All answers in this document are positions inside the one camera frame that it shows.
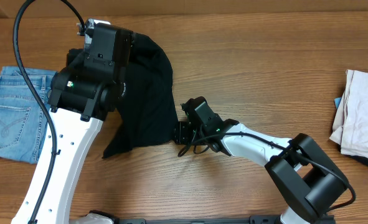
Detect white folded garment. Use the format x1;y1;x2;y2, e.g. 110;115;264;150
330;70;368;159

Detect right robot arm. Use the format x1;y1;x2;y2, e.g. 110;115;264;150
174;96;356;223

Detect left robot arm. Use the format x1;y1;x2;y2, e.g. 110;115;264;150
12;19;134;223

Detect blue patterned cloth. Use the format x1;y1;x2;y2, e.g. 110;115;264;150
334;97;342;109

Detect black shorts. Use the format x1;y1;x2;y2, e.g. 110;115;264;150
67;32;179;159

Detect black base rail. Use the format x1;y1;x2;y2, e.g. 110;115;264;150
68;210;337;224

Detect blue denim jeans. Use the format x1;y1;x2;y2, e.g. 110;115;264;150
0;66;48;164

